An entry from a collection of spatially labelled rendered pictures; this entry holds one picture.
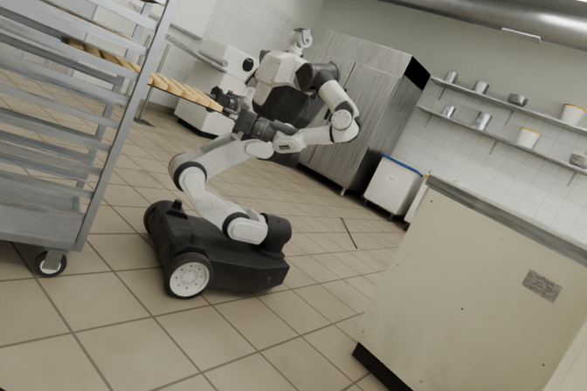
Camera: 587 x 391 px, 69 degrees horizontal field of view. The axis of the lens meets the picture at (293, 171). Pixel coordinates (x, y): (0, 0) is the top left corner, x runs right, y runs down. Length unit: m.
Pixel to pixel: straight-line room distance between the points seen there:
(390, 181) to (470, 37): 2.33
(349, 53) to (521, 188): 2.84
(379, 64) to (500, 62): 1.60
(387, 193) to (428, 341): 3.96
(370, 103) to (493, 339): 4.32
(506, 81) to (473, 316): 4.78
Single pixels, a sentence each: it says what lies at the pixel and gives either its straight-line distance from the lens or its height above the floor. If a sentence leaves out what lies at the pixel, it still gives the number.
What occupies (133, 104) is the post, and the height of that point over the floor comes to 0.69.
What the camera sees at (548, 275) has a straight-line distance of 1.75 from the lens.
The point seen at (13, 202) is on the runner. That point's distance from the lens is 1.68.
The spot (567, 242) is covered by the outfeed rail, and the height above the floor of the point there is 0.88.
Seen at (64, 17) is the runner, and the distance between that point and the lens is 1.53.
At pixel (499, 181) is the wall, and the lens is 6.05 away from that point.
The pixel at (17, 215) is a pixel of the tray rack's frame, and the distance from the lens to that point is 1.83.
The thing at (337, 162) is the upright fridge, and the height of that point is 0.40.
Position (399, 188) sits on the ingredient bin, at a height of 0.46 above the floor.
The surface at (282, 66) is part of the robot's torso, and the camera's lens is 1.84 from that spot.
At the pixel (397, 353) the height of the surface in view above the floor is 0.16.
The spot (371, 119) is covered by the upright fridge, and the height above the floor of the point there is 1.11.
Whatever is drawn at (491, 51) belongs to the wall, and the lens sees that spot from 6.47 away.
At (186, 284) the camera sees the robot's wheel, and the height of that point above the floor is 0.07.
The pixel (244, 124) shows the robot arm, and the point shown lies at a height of 0.76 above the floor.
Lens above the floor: 0.94
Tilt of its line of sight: 9 degrees down
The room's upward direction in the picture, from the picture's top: 25 degrees clockwise
